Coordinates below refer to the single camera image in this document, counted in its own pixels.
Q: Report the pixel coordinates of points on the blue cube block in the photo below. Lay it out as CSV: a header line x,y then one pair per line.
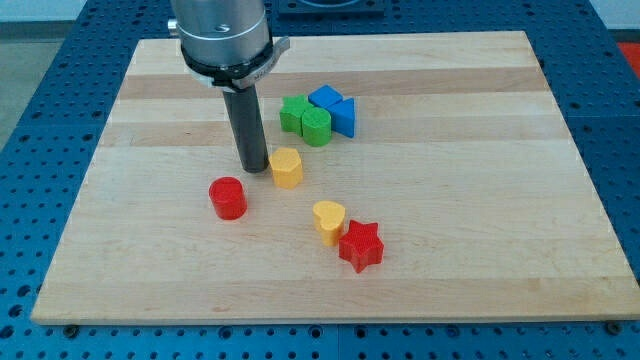
x,y
325,96

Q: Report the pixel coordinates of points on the yellow heart block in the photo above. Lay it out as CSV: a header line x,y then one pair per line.
x,y
329,220

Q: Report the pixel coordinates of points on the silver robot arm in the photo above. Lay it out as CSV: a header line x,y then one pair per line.
x,y
228,44

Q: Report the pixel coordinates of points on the yellow hexagon block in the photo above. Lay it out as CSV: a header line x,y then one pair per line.
x,y
286,167

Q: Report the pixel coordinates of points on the green star block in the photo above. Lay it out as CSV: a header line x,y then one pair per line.
x,y
292,111

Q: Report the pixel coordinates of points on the red star block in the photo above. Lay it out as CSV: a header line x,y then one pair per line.
x,y
361,245

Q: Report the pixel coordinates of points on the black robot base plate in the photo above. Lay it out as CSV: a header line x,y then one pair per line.
x,y
330,7

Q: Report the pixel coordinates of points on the red cylinder block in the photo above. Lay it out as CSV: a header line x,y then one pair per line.
x,y
228,198

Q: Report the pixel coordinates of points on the wooden board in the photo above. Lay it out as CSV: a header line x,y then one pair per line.
x,y
461,155

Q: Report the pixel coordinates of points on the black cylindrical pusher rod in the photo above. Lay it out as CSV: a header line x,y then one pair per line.
x,y
245,119

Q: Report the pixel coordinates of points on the green cylinder block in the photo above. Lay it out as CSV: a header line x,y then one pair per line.
x,y
316,127

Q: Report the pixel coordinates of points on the blue triangle block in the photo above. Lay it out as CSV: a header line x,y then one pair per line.
x,y
343,117

